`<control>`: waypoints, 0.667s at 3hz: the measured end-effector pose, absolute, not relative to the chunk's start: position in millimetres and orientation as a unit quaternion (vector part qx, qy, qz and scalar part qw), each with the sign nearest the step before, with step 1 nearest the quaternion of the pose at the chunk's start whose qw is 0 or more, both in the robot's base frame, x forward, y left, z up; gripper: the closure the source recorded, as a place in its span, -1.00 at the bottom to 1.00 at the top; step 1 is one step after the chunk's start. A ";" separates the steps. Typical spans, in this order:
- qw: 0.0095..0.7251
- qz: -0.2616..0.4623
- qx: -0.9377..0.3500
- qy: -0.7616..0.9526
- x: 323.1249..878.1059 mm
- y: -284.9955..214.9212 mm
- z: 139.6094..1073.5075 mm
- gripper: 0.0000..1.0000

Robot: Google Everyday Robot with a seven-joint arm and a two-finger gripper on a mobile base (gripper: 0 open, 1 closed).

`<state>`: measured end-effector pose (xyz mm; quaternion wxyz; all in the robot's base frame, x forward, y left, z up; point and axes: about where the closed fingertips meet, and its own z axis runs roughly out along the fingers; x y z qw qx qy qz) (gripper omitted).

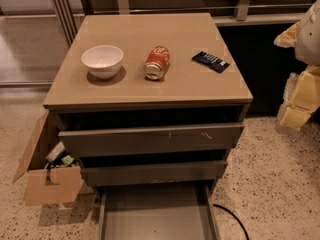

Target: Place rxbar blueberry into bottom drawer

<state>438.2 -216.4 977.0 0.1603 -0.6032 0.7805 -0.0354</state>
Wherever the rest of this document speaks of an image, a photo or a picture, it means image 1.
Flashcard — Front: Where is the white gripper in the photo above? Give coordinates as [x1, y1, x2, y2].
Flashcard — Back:
[274, 0, 320, 130]

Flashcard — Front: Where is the dark blue snack bar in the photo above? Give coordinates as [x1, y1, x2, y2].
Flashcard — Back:
[192, 51, 229, 74]

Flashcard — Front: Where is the top grey drawer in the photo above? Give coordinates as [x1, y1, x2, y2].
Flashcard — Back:
[59, 123, 244, 157]

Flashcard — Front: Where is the grey drawer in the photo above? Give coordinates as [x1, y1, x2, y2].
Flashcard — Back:
[81, 161, 227, 186]
[59, 123, 244, 157]
[97, 182, 220, 240]

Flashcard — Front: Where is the middle grey drawer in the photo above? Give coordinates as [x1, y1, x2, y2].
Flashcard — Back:
[81, 161, 227, 186]

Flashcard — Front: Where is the grey drawer cabinet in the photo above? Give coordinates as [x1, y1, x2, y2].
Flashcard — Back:
[42, 12, 254, 198]

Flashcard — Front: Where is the bottom grey drawer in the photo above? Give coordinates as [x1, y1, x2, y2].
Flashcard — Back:
[97, 182, 220, 240]

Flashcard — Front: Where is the red soda can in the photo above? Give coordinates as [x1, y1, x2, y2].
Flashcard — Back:
[144, 46, 170, 80]

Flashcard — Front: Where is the white bowl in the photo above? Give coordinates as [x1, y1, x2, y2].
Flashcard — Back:
[81, 45, 124, 79]

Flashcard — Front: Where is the green packet in box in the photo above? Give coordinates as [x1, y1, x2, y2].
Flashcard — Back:
[61, 155, 74, 166]

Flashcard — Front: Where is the white packet in box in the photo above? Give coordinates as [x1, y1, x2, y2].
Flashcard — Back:
[46, 142, 65, 163]

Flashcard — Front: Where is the brown cardboard box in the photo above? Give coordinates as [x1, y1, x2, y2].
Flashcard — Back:
[13, 111, 83, 206]

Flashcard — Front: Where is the metal railing frame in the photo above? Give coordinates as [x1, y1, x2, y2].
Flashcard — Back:
[52, 0, 316, 42]

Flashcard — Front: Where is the black floor cable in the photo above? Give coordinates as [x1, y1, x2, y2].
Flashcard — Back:
[213, 203, 250, 240]

